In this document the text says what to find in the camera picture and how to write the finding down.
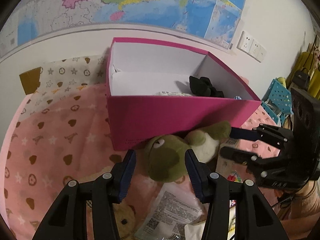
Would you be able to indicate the green frog plush toy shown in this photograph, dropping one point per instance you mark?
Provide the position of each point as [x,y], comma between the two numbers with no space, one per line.
[164,155]

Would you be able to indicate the black scrunchie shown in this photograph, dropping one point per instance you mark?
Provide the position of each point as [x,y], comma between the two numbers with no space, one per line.
[203,87]

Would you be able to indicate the colourful wall map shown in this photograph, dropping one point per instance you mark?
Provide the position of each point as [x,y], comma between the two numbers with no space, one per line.
[212,20]

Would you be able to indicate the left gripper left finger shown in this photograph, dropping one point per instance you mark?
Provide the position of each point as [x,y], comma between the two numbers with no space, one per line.
[66,217]

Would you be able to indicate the white wall socket panel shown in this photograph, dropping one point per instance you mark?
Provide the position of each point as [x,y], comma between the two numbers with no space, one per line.
[251,47]

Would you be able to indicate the pink patterned table cloth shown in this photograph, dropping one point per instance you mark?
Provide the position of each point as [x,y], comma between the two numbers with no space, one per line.
[62,134]

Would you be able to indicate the cartoon print tissue pack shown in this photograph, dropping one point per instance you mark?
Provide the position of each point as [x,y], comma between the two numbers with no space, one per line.
[234,177]

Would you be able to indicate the clear plastic mask packet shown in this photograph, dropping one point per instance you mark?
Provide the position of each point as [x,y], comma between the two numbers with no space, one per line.
[164,93]

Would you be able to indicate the blue perforated basket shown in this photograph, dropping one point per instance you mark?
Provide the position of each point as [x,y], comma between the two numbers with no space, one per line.
[277,102]

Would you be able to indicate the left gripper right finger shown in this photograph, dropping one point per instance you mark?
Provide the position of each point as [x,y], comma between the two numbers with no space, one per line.
[254,217]

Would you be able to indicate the yellow hanging garment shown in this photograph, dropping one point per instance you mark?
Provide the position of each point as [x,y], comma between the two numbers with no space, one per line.
[305,73]

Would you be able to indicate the right pink sleeve forearm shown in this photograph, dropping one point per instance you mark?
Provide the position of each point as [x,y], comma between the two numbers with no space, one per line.
[301,204]

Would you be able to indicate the pink cardboard box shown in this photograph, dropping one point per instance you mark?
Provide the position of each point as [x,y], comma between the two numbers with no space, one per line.
[137,68]

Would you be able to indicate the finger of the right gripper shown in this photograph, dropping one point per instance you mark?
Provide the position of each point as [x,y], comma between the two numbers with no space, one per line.
[239,156]
[245,134]

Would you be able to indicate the blue checked scrunchie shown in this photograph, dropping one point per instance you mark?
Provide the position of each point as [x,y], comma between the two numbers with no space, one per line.
[237,97]

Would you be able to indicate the beige teddy bear plush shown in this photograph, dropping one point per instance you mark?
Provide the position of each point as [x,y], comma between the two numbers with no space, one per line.
[124,214]

